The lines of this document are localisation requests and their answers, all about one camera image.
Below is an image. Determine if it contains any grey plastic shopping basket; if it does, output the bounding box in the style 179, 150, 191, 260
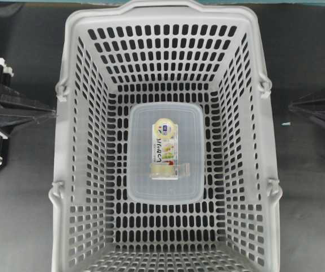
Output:
49, 1, 282, 271

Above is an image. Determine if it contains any clear plastic food container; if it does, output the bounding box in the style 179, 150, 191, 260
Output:
126, 102, 205, 205

